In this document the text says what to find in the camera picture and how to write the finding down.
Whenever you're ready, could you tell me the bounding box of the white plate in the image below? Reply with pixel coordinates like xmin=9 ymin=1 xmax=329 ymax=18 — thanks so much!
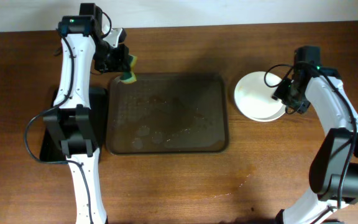
xmin=234 ymin=72 xmax=285 ymax=122

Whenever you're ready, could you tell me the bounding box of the large brown tray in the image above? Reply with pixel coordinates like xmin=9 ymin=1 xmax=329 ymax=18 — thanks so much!
xmin=105 ymin=73 xmax=229 ymax=155

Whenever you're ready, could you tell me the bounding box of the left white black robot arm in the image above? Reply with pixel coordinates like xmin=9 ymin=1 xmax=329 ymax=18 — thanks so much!
xmin=42 ymin=12 xmax=136 ymax=223

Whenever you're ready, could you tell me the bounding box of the green yellow sponge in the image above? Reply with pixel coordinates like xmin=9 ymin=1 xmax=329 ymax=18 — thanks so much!
xmin=119 ymin=54 xmax=137 ymax=84

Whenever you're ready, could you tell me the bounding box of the small black tray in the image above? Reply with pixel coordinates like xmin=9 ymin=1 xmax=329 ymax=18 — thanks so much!
xmin=40 ymin=87 xmax=109 ymax=162

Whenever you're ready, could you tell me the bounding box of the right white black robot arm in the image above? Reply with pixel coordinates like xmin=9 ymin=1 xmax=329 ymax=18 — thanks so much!
xmin=274 ymin=62 xmax=358 ymax=223

